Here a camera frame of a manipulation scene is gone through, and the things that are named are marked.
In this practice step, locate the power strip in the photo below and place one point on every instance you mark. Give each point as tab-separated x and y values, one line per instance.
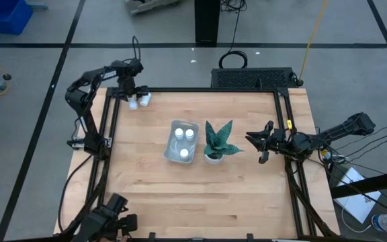
333	157

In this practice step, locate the green snake plant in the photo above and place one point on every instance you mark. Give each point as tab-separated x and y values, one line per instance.
217	141

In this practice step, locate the black pillar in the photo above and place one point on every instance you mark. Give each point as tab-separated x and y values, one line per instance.
207	20

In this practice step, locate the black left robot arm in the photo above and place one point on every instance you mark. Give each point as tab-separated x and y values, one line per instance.
86	117

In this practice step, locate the blue plastic bin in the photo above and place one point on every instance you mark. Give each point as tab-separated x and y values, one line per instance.
5	17

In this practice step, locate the white plant pot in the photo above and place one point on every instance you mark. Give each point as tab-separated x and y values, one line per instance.
213	160

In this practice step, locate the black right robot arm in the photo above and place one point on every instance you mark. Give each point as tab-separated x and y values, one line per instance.
341	129

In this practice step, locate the silver metal strip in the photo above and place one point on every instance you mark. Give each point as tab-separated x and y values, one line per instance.
291	240

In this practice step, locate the white pill bottle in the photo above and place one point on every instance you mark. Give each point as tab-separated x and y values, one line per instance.
145	100
133	104
189	134
179	133
184	154

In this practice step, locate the grey flat object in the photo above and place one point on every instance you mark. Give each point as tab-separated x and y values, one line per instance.
146	6

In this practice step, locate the small yellow tag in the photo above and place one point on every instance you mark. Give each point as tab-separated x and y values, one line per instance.
289	124

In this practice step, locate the black perforated computer case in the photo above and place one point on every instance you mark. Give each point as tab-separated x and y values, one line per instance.
247	78

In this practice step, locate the black clamp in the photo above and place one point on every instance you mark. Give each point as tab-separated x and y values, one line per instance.
152	236
250	236

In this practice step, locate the pale grey plastic basket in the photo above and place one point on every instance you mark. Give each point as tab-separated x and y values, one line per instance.
173	151

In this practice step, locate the white paper sheet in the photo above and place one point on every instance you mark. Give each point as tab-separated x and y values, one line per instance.
358	201

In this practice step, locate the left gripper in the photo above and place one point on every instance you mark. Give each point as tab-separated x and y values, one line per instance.
134	91

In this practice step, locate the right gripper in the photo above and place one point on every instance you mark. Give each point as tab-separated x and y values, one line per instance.
277	141

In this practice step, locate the black aluminium frame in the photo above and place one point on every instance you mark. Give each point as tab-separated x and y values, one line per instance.
213	89

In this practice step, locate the black beam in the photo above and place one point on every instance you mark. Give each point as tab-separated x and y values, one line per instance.
375	183

